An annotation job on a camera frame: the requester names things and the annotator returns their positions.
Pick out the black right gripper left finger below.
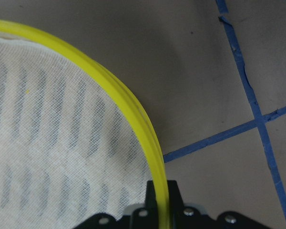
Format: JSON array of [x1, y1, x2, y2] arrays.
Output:
[[144, 180, 157, 209]]

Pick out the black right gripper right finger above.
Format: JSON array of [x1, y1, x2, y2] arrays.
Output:
[[167, 180, 184, 210]]

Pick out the yellow steamer top layer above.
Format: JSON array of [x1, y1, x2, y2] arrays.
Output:
[[0, 20, 171, 229]]

